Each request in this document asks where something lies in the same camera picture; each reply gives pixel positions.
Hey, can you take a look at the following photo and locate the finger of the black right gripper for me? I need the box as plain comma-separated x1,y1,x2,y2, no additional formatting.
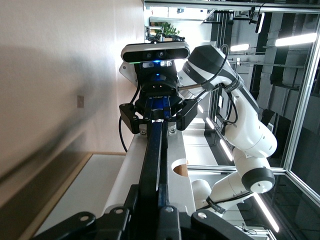
171,98,200,131
118,102,151,135

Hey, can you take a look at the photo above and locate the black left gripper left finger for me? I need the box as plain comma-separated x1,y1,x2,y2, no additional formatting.
32,184,140,240

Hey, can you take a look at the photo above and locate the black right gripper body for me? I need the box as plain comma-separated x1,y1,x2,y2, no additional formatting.
133,62,183,120

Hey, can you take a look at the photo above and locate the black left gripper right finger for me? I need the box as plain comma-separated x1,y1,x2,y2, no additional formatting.
157,184,253,240

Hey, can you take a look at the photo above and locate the black metal drawer handle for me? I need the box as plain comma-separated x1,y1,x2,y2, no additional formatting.
138,116,174,240

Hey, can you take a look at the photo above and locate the plain white-fronted drawer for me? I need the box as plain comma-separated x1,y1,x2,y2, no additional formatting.
34,152,127,237

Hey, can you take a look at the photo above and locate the white light strip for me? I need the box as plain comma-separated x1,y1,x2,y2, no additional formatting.
219,138,234,162
229,43,251,53
274,32,318,48

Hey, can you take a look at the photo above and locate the green potted plant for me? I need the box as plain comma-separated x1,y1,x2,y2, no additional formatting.
149,21,181,42

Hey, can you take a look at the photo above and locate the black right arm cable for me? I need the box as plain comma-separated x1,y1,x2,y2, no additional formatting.
117,82,141,153

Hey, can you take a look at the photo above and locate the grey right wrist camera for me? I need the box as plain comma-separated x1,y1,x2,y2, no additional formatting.
120,40,191,65

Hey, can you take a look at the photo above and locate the aluminium frame post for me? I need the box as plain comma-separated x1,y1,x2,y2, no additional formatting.
283,32,320,176

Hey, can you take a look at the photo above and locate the black white mounted camera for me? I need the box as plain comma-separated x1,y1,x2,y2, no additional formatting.
254,11,266,35

